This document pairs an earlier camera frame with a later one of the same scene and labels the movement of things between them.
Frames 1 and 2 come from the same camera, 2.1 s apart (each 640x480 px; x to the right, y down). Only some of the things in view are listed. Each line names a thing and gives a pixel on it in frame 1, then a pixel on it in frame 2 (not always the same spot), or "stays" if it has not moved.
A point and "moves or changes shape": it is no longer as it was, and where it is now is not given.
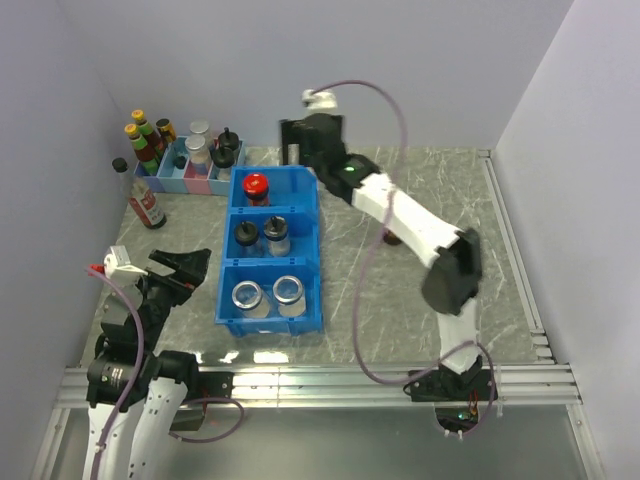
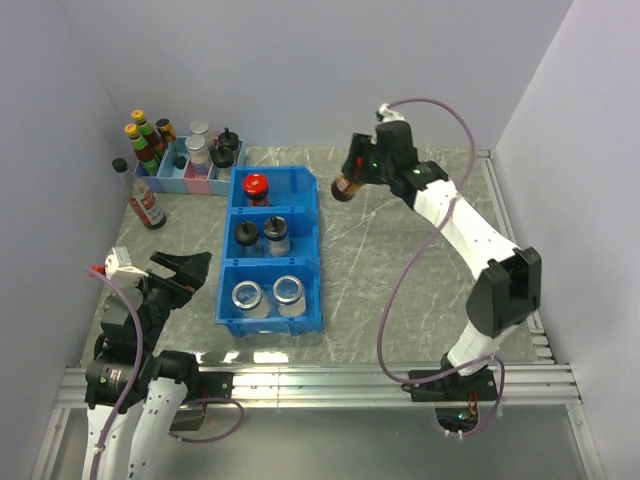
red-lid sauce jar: [255, 186] stays
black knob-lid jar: [276, 232] stays
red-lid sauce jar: [391, 238] moves or changes shape
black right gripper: [292, 134] -> [360, 148]
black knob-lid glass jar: [247, 236] stays
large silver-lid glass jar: [289, 293] stays
